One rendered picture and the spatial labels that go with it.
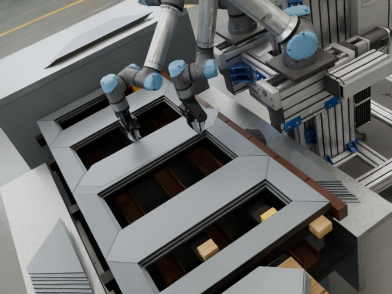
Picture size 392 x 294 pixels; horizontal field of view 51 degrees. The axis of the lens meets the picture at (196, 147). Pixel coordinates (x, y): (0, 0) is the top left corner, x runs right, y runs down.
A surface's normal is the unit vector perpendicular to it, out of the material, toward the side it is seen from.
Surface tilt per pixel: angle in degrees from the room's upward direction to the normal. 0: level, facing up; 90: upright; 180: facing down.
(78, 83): 90
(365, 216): 0
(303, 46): 96
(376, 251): 0
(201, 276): 0
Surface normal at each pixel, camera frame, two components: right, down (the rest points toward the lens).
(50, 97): 0.49, 0.45
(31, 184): -0.26, -0.74
